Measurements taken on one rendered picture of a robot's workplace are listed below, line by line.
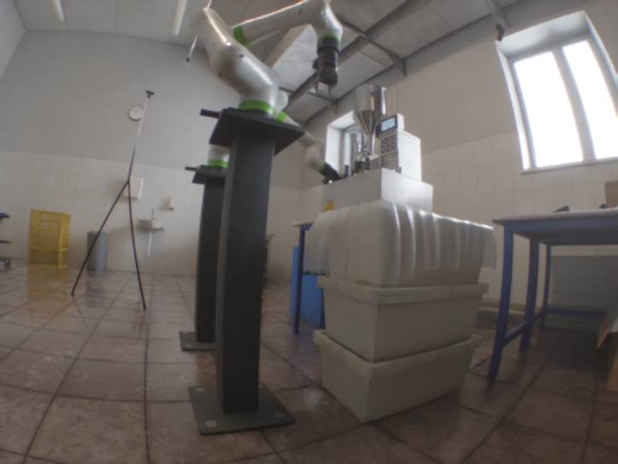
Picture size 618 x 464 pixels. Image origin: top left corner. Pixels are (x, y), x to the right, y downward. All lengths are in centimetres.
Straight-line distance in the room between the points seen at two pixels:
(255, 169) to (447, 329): 85
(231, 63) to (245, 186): 37
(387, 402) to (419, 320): 29
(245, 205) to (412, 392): 83
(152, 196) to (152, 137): 106
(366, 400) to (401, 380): 14
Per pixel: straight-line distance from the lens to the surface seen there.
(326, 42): 113
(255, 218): 81
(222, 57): 87
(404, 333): 89
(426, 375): 104
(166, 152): 516
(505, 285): 135
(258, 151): 85
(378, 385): 89
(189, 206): 497
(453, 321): 107
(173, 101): 556
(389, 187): 152
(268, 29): 121
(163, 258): 491
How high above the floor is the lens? 54
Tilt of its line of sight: 4 degrees up
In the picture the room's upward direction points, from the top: 4 degrees clockwise
